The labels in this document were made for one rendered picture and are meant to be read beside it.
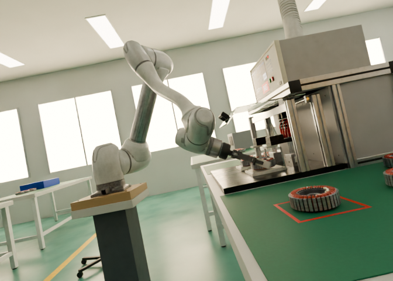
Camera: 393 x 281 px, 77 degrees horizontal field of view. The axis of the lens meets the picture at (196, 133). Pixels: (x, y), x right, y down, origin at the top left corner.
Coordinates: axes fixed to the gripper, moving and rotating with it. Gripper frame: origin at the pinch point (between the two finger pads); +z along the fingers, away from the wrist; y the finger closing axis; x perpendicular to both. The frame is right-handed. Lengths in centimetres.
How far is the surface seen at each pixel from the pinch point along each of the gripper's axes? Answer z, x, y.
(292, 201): -7, 7, -55
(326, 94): 10.3, -32.8, -18.9
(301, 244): -11, 12, -71
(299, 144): 5.1, -11.0, -20.4
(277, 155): 12.6, -7.0, 20.4
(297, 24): 26, -138, 115
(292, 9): 18, -154, 120
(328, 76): 7.6, -38.6, -21.9
